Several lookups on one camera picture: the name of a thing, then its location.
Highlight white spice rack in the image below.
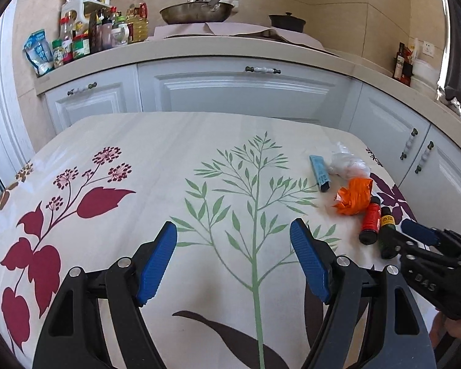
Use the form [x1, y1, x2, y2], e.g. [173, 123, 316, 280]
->
[60, 0, 110, 31]

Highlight floral tablecloth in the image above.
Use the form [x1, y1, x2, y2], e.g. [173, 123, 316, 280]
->
[0, 111, 419, 369]

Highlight person's right hand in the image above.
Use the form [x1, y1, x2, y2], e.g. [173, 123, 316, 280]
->
[431, 311, 461, 352]

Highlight pale stove cover cloth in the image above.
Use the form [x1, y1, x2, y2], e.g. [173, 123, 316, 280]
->
[144, 22, 327, 52]

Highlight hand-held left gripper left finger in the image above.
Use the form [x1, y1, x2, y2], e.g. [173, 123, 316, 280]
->
[33, 221, 178, 369]

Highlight small orange wrapper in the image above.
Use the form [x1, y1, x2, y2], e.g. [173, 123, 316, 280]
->
[332, 177, 372, 216]

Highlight small red bottle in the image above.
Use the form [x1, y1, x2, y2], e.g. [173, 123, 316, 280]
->
[359, 196, 382, 245]

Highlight teal tube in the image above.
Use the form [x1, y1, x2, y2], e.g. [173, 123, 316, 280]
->
[309, 155, 331, 193]

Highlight dark glass bottle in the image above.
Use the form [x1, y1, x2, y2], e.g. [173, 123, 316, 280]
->
[394, 42, 407, 81]

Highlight wide white cabinet front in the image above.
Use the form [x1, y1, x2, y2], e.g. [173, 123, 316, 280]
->
[137, 61, 350, 127]

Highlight clear plastic bag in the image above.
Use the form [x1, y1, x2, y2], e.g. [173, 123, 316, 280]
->
[328, 142, 370, 179]

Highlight white lidded container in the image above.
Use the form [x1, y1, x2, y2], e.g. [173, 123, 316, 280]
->
[411, 59, 439, 93]

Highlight white cabinet door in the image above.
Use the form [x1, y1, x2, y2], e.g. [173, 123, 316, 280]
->
[401, 125, 461, 239]
[348, 85, 431, 185]
[44, 70, 141, 131]

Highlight black lidded pot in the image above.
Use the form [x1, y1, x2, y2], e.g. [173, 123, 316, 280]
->
[269, 11, 307, 33]

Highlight blue white packet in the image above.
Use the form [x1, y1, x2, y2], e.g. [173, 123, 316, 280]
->
[23, 29, 54, 77]

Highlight red packet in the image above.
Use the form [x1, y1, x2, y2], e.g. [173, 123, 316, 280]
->
[403, 44, 416, 85]

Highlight group of condiment bottles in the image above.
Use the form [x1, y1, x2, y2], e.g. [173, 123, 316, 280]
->
[52, 0, 150, 70]

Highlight white door frame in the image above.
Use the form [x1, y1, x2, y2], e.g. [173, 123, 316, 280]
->
[0, 8, 37, 185]

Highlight beige kitchen countertop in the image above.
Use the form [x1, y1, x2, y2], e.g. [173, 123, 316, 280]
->
[34, 34, 461, 170]

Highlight steel wok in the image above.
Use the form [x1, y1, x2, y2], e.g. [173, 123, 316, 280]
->
[159, 0, 243, 25]

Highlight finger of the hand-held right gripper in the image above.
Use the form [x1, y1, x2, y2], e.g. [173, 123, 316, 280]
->
[400, 218, 445, 247]
[384, 228, 426, 264]

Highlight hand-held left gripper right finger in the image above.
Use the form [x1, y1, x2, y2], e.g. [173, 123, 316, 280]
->
[289, 218, 436, 369]

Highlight small black yellow-label bottle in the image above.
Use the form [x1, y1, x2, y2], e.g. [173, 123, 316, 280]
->
[380, 206, 398, 260]

